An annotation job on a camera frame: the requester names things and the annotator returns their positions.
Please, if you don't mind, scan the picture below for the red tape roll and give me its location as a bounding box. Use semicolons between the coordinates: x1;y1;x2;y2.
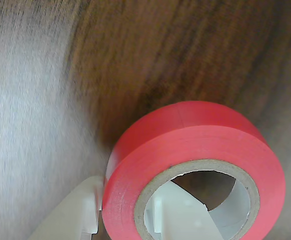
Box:
101;100;286;240

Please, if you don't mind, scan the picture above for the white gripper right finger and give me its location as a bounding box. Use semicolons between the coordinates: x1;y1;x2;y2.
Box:
152;179;224;240

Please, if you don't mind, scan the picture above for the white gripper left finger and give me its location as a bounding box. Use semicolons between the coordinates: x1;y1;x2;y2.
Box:
26;174;105;240

